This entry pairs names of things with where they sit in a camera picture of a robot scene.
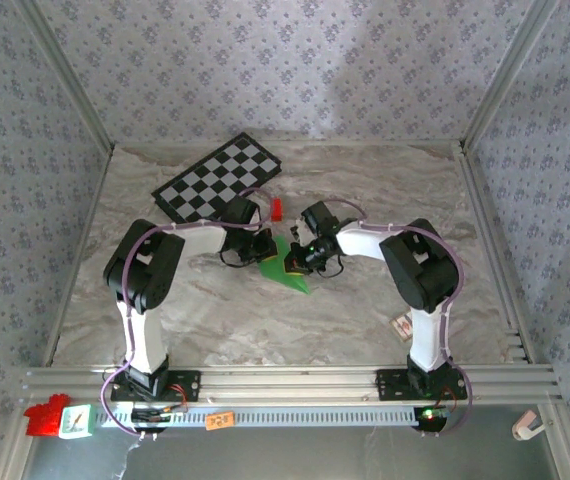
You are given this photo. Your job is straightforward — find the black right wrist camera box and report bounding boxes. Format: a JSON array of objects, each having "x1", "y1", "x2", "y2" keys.
[{"x1": 300, "y1": 200, "x2": 341, "y2": 236}]

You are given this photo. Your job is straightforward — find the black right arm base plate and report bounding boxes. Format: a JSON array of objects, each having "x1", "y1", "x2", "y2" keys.
[{"x1": 375, "y1": 367, "x2": 468, "y2": 402}]

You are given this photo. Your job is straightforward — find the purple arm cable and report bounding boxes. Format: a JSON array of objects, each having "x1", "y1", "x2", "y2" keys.
[
  {"x1": 322, "y1": 197, "x2": 475, "y2": 440},
  {"x1": 98, "y1": 187, "x2": 275, "y2": 441}
]

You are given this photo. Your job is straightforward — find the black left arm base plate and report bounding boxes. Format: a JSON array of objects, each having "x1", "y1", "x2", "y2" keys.
[{"x1": 110, "y1": 369, "x2": 202, "y2": 403}]

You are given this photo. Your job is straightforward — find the white and green clock cube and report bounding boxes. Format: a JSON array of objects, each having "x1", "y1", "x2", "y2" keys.
[{"x1": 58, "y1": 403, "x2": 94, "y2": 440}]

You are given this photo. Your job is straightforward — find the aluminium frame rail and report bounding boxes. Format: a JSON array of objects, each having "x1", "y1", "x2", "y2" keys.
[
  {"x1": 42, "y1": 144, "x2": 114, "y2": 369},
  {"x1": 452, "y1": 142, "x2": 539, "y2": 365},
  {"x1": 20, "y1": 364, "x2": 564, "y2": 405}
]

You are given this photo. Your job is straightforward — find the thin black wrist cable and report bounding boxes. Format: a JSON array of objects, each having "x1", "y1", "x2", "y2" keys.
[
  {"x1": 314, "y1": 252, "x2": 345, "y2": 280},
  {"x1": 218, "y1": 248, "x2": 252, "y2": 269}
]

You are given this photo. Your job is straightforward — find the black and grey chessboard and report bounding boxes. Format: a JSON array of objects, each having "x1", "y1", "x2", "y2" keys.
[{"x1": 150, "y1": 131, "x2": 284, "y2": 226}]

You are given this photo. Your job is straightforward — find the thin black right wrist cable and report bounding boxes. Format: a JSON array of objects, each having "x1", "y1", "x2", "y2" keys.
[{"x1": 314, "y1": 252, "x2": 345, "y2": 280}]

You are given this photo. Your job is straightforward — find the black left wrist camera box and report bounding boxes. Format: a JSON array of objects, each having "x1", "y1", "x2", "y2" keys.
[{"x1": 222, "y1": 197, "x2": 259, "y2": 231}]

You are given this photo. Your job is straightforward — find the white plastic hook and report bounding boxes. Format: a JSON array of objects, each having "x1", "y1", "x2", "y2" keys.
[{"x1": 511, "y1": 409, "x2": 547, "y2": 441}]

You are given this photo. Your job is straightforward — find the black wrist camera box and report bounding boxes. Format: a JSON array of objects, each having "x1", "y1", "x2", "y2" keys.
[
  {"x1": 222, "y1": 197, "x2": 259, "y2": 231},
  {"x1": 300, "y1": 200, "x2": 341, "y2": 236}
]

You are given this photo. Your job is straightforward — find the thin black left wrist cable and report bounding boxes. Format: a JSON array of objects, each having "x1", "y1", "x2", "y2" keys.
[{"x1": 218, "y1": 248, "x2": 252, "y2": 269}]

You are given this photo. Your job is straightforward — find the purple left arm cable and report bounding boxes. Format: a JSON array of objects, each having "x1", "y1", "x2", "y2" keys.
[{"x1": 98, "y1": 187, "x2": 275, "y2": 441}]

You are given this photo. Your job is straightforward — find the orange tag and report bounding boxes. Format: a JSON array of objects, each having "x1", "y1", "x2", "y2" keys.
[{"x1": 204, "y1": 410, "x2": 237, "y2": 432}]

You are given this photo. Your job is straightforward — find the aluminium frame post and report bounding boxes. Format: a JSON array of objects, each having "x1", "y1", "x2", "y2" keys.
[
  {"x1": 539, "y1": 402, "x2": 570, "y2": 480},
  {"x1": 458, "y1": 0, "x2": 564, "y2": 154},
  {"x1": 14, "y1": 0, "x2": 115, "y2": 154},
  {"x1": 0, "y1": 404, "x2": 39, "y2": 480}
]

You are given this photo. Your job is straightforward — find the slotted grey cable tray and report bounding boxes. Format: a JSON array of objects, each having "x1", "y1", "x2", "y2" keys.
[{"x1": 95, "y1": 404, "x2": 426, "y2": 429}]

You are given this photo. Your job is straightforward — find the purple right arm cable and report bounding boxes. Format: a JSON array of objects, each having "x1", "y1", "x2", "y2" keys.
[{"x1": 322, "y1": 197, "x2": 475, "y2": 440}]

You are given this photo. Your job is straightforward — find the small patterned card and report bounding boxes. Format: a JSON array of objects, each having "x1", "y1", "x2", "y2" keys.
[{"x1": 389, "y1": 312, "x2": 414, "y2": 344}]

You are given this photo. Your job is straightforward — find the red clamp object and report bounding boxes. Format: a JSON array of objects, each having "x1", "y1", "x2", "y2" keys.
[{"x1": 23, "y1": 393, "x2": 72, "y2": 438}]

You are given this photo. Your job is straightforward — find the grey metal panel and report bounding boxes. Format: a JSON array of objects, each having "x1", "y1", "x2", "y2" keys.
[{"x1": 24, "y1": 427, "x2": 566, "y2": 480}]

